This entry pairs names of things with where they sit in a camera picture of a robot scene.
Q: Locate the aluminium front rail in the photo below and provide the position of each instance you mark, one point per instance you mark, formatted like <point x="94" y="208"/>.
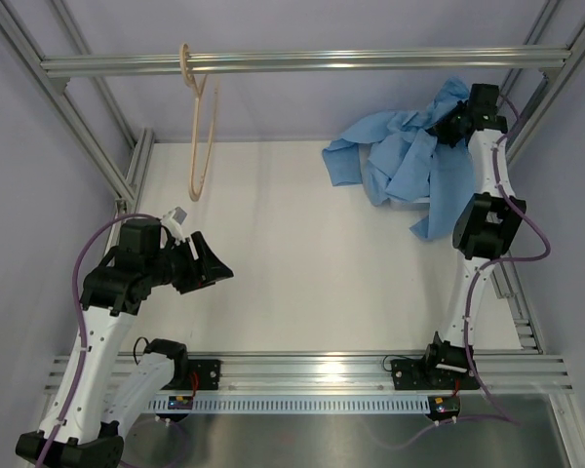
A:
<point x="367" y="374"/>

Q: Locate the white perforated plastic basket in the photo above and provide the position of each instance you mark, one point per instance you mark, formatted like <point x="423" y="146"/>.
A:
<point x="420" y="204"/>

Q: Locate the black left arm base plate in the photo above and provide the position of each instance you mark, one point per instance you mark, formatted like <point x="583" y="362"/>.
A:
<point x="199" y="374"/>

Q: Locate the aluminium frame strut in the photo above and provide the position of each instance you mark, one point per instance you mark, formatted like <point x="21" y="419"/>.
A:
<point x="552" y="81"/>
<point x="126" y="187"/>

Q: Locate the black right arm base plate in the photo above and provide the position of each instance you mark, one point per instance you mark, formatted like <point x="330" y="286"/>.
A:
<point x="410" y="374"/>

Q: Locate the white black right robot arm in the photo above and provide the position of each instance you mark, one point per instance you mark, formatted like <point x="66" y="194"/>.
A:
<point x="482" y="234"/>

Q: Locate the aluminium left frame strut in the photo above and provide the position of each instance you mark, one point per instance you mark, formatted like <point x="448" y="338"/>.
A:
<point x="126" y="187"/>

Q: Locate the aluminium top crossbar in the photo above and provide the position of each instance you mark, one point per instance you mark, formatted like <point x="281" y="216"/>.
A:
<point x="514" y="57"/>

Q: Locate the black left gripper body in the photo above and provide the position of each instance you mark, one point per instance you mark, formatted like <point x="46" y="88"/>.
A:
<point x="181" y="267"/>

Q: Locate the blue button-up shirt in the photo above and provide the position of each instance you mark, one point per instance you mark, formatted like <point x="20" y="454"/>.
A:
<point x="392" y="155"/>

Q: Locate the aluminium right frame strut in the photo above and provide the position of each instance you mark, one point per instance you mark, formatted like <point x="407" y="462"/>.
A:
<point x="552" y="81"/>

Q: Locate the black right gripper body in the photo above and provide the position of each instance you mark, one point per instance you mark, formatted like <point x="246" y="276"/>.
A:
<point x="446" y="128"/>

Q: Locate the white slotted cable duct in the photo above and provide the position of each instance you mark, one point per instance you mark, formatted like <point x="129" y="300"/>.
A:
<point x="230" y="404"/>

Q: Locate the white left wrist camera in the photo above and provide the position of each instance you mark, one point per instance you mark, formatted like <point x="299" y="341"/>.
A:
<point x="173" y="221"/>

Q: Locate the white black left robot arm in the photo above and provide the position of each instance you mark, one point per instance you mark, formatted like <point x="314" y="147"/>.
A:
<point x="85" y="426"/>

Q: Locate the beige wooden clothes hanger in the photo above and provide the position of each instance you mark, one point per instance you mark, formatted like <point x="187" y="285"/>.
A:
<point x="198" y="167"/>

